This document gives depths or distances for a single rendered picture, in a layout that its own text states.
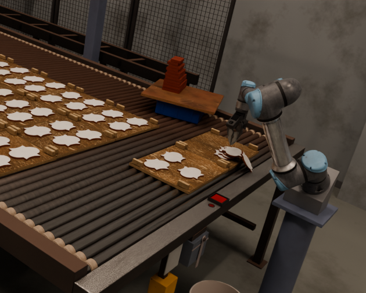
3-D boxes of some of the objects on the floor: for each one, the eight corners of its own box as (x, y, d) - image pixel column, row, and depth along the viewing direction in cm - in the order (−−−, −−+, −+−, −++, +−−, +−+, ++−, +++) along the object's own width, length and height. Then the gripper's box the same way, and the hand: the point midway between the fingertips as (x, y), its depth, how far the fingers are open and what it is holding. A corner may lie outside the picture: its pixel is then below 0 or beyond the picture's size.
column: (301, 333, 273) (351, 208, 241) (276, 371, 242) (330, 234, 211) (246, 299, 291) (286, 179, 259) (217, 331, 260) (258, 199, 228)
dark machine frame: (175, 179, 430) (199, 74, 392) (151, 191, 398) (175, 78, 361) (-23, 83, 558) (-19, -3, 521) (-53, 86, 527) (-51, -5, 489)
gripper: (253, 110, 250) (243, 145, 257) (239, 104, 254) (229, 139, 261) (246, 112, 243) (236, 148, 250) (232, 107, 247) (222, 142, 254)
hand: (230, 143), depth 253 cm, fingers closed
